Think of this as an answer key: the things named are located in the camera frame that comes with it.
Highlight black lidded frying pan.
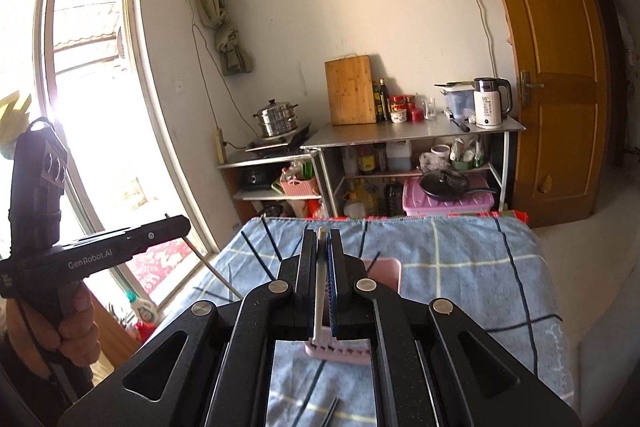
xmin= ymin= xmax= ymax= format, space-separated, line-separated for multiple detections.
xmin=419 ymin=169 xmax=498 ymax=200

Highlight red patterned rug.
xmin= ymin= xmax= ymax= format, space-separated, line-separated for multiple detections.
xmin=125 ymin=237 xmax=221 ymax=308

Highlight white electric kettle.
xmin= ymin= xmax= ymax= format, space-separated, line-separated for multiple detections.
xmin=473 ymin=77 xmax=513 ymax=130

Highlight pink storage box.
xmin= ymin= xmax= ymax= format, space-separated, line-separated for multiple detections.
xmin=402 ymin=174 xmax=496 ymax=217

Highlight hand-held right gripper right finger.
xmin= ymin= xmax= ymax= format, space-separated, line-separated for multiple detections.
xmin=325 ymin=228 xmax=583 ymax=427

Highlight steel steamer pot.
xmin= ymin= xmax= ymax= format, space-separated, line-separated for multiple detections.
xmin=252 ymin=99 xmax=301 ymax=138

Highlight brown wooden door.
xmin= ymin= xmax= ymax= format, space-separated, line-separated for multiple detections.
xmin=466 ymin=0 xmax=613 ymax=228

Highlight person's left forearm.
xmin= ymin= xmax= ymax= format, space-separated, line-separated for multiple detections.
xmin=0 ymin=342 xmax=96 ymax=427

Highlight clear plastic container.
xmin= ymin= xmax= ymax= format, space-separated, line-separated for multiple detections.
xmin=440 ymin=83 xmax=477 ymax=120

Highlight white plastic jug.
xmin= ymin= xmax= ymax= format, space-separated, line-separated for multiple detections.
xmin=386 ymin=141 xmax=413 ymax=172

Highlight white window frame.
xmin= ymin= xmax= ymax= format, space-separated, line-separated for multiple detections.
xmin=0 ymin=0 xmax=221 ymax=293

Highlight small pink woven basket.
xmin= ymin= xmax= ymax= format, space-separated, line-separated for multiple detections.
xmin=280 ymin=172 xmax=318 ymax=198

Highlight low metal shelf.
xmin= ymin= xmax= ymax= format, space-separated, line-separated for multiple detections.
xmin=216 ymin=152 xmax=323 ymax=218

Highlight red floral blanket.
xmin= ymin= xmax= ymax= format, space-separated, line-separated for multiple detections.
xmin=475 ymin=208 xmax=528 ymax=224

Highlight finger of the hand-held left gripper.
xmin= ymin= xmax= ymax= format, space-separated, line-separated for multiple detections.
xmin=117 ymin=214 xmax=192 ymax=262
xmin=57 ymin=228 xmax=326 ymax=427

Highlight wooden cutting board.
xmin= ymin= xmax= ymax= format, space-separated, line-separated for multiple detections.
xmin=324 ymin=55 xmax=378 ymax=126

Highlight black induction cooker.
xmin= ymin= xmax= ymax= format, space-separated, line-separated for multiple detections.
xmin=245 ymin=123 xmax=313 ymax=154

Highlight dark oil bottle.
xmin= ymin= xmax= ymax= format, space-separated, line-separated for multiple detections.
xmin=378 ymin=78 xmax=392 ymax=122

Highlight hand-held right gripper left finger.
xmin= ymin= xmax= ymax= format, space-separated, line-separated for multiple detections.
xmin=57 ymin=228 xmax=326 ymax=427

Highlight stainless steel kitchen table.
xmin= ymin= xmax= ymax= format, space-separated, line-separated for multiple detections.
xmin=300 ymin=116 xmax=527 ymax=220

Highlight black kitchen appliance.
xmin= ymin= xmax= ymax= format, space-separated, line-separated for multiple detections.
xmin=240 ymin=167 xmax=276 ymax=190

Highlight white plastic bags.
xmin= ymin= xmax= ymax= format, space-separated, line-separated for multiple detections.
xmin=450 ymin=137 xmax=488 ymax=170

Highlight metal door handle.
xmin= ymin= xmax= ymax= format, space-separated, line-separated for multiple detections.
xmin=519 ymin=71 xmax=545 ymax=108

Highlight brown sauce bottle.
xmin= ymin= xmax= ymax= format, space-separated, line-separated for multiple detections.
xmin=356 ymin=146 xmax=377 ymax=174

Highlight blue plaid tablecloth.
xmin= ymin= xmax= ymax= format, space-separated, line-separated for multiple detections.
xmin=142 ymin=214 xmax=573 ymax=427

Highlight person's left hand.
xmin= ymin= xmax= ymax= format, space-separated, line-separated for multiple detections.
xmin=7 ymin=279 xmax=102 ymax=374

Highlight yellow oil jug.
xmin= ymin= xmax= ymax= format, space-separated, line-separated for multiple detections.
xmin=345 ymin=192 xmax=368 ymax=218

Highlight silver chopstick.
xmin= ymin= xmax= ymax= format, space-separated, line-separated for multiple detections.
xmin=184 ymin=234 xmax=247 ymax=303

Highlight black handled knife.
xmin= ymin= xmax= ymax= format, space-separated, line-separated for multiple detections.
xmin=445 ymin=109 xmax=471 ymax=132

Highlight pink plastic utensil basket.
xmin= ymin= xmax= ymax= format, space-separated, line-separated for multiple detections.
xmin=304 ymin=257 xmax=403 ymax=364

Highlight white detergent bottle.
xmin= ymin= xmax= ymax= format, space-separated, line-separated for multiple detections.
xmin=122 ymin=289 xmax=163 ymax=325

